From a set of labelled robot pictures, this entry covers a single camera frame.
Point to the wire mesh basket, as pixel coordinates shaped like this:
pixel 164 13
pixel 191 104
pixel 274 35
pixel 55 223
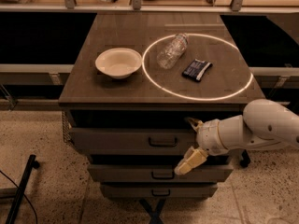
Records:
pixel 66 129

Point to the black caster wheel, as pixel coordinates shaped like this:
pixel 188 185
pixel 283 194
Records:
pixel 245 159

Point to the clear plastic water bottle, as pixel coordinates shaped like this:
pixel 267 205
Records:
pixel 170 54

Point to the white bowl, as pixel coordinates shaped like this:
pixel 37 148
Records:
pixel 118 63

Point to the grey middle drawer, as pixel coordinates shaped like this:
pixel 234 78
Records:
pixel 157 174

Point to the grey top drawer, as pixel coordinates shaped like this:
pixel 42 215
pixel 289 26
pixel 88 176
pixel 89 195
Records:
pixel 132 141

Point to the dark blue snack packet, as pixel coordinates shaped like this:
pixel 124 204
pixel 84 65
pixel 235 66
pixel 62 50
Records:
pixel 196 69

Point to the grey bottom drawer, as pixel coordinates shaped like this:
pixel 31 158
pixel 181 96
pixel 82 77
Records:
pixel 160 190

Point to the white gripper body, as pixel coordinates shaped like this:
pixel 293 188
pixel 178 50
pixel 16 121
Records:
pixel 207 136

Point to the blue cross floor tape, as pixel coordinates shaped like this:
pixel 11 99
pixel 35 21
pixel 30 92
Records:
pixel 154 214

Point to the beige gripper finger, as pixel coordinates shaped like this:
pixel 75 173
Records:
pixel 193 158
pixel 195 123

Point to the grey drawer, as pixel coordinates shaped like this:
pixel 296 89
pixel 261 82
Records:
pixel 160 190
pixel 132 141
pixel 157 174

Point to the black metal stand leg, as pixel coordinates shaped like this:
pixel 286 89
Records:
pixel 31 164

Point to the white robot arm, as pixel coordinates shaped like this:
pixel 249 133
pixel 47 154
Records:
pixel 264 125

